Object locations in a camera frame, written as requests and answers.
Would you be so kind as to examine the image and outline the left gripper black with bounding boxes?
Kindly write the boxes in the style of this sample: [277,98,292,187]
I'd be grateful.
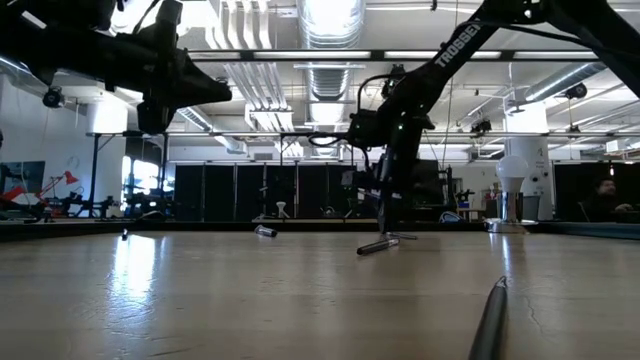
[137,47,234,135]

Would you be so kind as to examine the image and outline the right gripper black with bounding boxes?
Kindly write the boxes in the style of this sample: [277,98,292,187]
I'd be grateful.
[374,127,427,237]

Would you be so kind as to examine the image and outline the thick black makeup brush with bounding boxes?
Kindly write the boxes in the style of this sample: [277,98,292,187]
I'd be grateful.
[355,237,402,257]

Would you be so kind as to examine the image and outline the slim grey makeup brush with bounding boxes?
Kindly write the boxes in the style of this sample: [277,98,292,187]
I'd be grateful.
[467,275,510,360]

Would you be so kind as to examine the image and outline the black computer monitor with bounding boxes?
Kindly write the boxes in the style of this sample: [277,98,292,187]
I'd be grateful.
[409,158,442,205]

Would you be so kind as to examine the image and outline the black table border strip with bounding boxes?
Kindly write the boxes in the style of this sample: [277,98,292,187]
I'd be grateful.
[0,218,640,244]

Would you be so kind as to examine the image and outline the white square pillar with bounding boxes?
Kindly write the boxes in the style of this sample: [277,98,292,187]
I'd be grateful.
[86,102,129,135]

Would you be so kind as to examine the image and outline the wide black partition screen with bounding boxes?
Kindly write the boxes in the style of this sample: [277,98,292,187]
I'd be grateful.
[173,163,359,222]

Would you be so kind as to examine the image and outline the white bulb-shaped object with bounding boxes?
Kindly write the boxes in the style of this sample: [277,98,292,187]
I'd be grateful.
[495,154,530,194]

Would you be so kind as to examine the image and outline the red desk lamp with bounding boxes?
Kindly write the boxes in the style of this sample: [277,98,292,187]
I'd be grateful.
[48,170,80,197]

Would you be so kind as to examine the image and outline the white round column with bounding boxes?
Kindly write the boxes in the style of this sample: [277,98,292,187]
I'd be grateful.
[504,102,554,221]

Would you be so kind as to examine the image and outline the dark teal mat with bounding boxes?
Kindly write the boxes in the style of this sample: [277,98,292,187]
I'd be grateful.
[537,221,640,241]

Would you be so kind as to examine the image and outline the person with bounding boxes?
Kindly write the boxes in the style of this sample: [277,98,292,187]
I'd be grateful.
[579,177,637,224]

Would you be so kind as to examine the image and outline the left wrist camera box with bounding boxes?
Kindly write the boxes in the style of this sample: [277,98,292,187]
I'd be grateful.
[149,0,185,51]

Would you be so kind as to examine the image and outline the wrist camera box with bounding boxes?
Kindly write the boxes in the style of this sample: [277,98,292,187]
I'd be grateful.
[149,0,185,51]
[347,110,386,150]

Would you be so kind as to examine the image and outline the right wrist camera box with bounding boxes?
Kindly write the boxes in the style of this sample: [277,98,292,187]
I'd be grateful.
[347,110,386,150]

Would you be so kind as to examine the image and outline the thin hanging cable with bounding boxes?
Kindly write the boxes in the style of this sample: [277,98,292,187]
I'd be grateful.
[441,0,460,169]

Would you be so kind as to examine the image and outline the round metal base plate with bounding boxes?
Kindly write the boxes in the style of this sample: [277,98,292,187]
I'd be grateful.
[483,217,539,235]

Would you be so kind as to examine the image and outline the black overhead frame beam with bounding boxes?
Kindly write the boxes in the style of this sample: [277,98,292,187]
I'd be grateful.
[187,48,601,63]

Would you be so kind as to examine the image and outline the silver ventilation duct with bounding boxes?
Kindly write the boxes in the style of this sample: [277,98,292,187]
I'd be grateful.
[297,0,366,101]

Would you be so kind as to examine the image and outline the black stand frame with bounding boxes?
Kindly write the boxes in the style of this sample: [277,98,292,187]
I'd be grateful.
[85,130,170,219]

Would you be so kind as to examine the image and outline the dark wall poster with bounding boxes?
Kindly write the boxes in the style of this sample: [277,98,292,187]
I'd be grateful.
[0,160,46,199]

